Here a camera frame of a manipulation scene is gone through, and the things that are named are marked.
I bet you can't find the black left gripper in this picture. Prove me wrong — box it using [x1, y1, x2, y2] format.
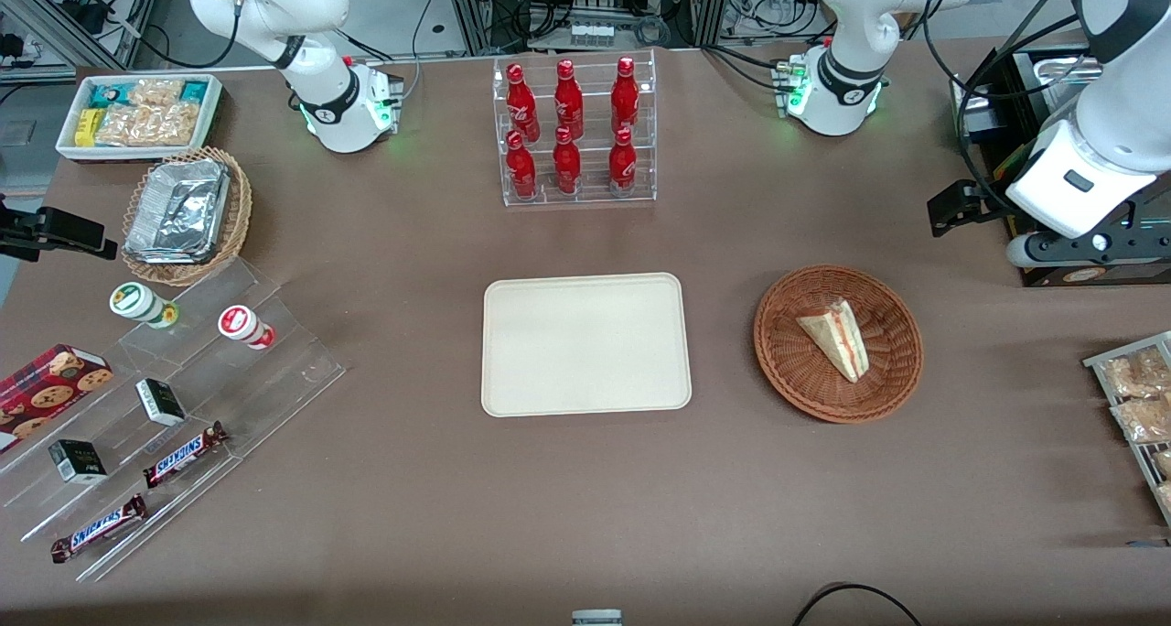
[928, 179, 1009, 239]

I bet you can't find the triangular sandwich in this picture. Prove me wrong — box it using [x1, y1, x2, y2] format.
[795, 299, 869, 383]

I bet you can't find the brown round wicker basket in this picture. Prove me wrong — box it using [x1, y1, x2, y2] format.
[754, 265, 924, 424]

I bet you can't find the beige plastic tray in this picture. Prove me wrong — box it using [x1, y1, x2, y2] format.
[481, 273, 693, 418]

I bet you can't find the light oval wicker basket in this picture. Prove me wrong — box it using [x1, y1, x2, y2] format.
[122, 146, 253, 287]

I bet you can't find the aluminium foil tray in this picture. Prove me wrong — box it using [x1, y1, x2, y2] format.
[124, 158, 231, 264]

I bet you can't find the black hot food warmer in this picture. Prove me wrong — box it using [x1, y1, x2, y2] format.
[951, 45, 1171, 287]

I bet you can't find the steel warmer pan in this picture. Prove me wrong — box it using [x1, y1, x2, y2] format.
[1032, 51, 1104, 96]

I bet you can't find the red cola bottle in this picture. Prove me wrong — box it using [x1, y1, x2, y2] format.
[554, 59, 585, 140]
[553, 126, 582, 195]
[506, 63, 541, 142]
[611, 57, 640, 133]
[608, 128, 638, 193]
[505, 131, 538, 200]

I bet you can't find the clear acrylic bottle rack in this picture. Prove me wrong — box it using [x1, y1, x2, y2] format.
[492, 49, 658, 208]

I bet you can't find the white cup red lid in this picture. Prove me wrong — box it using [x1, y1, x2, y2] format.
[218, 305, 276, 351]

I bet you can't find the clear acrylic stepped display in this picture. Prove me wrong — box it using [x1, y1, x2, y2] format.
[0, 258, 347, 583]

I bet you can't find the clear bag of cookies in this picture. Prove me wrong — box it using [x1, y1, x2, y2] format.
[128, 79, 185, 107]
[95, 103, 199, 147]

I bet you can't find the brown Snickers bar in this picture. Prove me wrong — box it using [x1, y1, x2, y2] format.
[50, 494, 148, 564]
[143, 422, 229, 490]

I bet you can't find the small dark green box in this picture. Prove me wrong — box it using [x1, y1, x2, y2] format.
[135, 378, 188, 427]
[48, 439, 109, 485]

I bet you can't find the white cup green lid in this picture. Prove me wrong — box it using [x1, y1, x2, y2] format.
[109, 282, 179, 329]

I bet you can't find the white rectangular snack bin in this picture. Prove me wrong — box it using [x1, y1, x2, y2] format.
[55, 74, 225, 164]

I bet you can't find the red cookie box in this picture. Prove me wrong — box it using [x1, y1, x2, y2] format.
[0, 344, 114, 454]

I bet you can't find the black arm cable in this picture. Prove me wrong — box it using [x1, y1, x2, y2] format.
[922, 0, 1099, 208]

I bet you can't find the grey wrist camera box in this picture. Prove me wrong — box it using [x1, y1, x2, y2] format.
[1006, 231, 1171, 270]

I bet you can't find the black base cable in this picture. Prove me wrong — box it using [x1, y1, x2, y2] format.
[703, 44, 790, 92]

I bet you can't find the black looped floor cable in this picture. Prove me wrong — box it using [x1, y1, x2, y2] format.
[792, 583, 923, 626]

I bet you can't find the grey base cable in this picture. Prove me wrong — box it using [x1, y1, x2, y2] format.
[401, 8, 442, 98]

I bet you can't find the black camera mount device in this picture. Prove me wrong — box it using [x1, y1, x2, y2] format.
[0, 196, 119, 263]

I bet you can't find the aluminium frame with cables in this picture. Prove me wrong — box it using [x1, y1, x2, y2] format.
[0, 0, 167, 83]

